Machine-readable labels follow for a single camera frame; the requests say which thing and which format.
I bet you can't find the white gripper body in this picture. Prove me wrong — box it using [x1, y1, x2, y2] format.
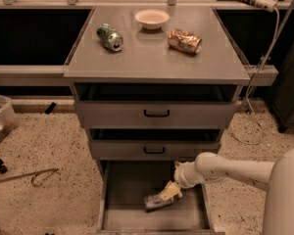
[173, 162, 200, 189]

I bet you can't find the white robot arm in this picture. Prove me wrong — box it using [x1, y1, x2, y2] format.
[160, 149, 294, 235]

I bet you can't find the bottom grey drawer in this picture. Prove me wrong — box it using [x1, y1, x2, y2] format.
[98, 161, 215, 235]

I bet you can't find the grey drawer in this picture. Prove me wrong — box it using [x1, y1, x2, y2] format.
[87, 128, 221, 161]
[74, 83, 236, 129]
[98, 161, 215, 235]

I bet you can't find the middle grey drawer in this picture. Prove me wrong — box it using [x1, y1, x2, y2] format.
[87, 128, 221, 161]

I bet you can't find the grey drawer cabinet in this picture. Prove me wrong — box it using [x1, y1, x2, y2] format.
[64, 5, 252, 235]

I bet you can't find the top grey drawer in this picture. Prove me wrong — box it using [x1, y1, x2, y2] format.
[74, 83, 236, 129]

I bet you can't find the crushed orange soda can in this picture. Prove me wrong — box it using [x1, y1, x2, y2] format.
[168, 28, 202, 55]

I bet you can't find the metal hook rod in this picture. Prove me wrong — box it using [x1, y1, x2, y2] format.
[0, 167, 58, 183]

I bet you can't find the small black block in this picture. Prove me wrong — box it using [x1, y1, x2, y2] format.
[45, 102, 57, 115]

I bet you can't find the green soda can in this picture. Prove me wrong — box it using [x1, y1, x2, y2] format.
[96, 23, 123, 52]

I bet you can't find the white bowl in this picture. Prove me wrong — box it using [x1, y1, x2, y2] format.
[134, 9, 170, 30]

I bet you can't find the clear plastic storage bin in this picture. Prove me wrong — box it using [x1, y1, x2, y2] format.
[0, 95, 20, 142]

